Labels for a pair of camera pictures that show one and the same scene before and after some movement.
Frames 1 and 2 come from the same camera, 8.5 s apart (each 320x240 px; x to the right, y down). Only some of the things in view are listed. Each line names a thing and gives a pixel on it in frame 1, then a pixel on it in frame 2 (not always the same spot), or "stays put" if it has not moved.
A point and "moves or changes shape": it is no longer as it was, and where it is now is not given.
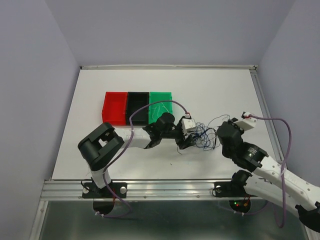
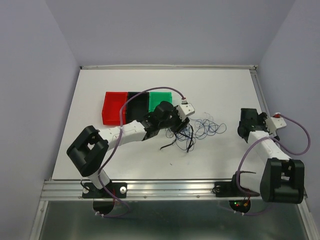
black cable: x=215 y=142 moves or changes shape
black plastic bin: x=135 y=101 stays put
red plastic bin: x=114 y=109 stays put
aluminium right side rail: x=266 y=112 stays put
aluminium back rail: x=169 y=66 stays put
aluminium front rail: x=72 y=190 stays put
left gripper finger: x=183 y=143 → x=183 y=125
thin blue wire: x=205 y=137 moves or changes shape
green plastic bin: x=156 y=110 stays put
